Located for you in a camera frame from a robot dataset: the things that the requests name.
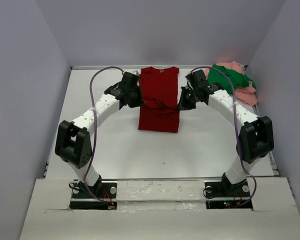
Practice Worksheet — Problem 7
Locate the dark red t-shirt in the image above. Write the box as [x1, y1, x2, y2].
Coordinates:
[138, 66, 180, 134]

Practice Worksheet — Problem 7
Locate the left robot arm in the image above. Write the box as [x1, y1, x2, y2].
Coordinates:
[54, 71, 145, 198]

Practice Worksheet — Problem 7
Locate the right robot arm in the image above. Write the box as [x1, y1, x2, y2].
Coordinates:
[178, 69, 274, 199]

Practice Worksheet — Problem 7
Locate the green t-shirt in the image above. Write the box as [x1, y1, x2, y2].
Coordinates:
[207, 64, 256, 94]

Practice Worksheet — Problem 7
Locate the pink t-shirt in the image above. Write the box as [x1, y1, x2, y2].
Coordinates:
[204, 61, 258, 107]

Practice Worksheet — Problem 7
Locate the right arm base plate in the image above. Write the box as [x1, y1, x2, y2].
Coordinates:
[202, 180, 253, 210]

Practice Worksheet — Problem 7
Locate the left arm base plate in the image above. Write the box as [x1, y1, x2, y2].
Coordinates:
[69, 180, 118, 210]

